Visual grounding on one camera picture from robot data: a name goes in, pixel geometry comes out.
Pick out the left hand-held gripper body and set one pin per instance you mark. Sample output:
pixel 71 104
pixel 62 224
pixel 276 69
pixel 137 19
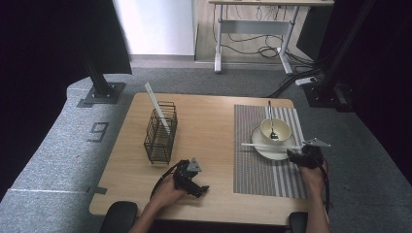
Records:
pixel 184 176

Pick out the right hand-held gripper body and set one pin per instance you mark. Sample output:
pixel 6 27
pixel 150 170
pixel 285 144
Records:
pixel 312 157

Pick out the white round plate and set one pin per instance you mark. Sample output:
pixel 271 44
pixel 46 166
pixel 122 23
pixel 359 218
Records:
pixel 275 154

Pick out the white chopstick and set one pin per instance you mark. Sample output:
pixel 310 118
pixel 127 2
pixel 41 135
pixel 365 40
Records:
pixel 259 147
pixel 249 144
pixel 155 103

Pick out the person's right hand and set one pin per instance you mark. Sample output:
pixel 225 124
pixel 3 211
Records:
pixel 314 179

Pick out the person's left hand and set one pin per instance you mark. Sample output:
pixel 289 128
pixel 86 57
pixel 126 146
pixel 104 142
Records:
pixel 165 195

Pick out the metal spoon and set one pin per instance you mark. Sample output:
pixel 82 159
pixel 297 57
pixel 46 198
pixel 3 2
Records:
pixel 274 136

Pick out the cream bowl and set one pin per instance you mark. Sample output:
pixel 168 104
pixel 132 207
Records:
pixel 282 127

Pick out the brown striped woven placemat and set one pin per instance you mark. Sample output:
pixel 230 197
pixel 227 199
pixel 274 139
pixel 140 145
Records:
pixel 252 181

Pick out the black metal stand with base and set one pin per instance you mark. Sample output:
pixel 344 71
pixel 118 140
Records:
pixel 327 93

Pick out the black chair armrest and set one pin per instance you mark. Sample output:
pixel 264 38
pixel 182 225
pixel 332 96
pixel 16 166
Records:
pixel 298 223
pixel 118 216

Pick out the white power strip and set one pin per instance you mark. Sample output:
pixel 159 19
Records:
pixel 306 81

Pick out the grey tape piece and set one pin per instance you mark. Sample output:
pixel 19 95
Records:
pixel 100 190

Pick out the black curtain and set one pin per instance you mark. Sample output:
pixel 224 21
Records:
pixel 388 81
pixel 39 64

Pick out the black stand base left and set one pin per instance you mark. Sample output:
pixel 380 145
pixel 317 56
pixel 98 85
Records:
pixel 103 92

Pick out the white-framed background desk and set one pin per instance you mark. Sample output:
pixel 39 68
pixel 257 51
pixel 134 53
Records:
pixel 252 27

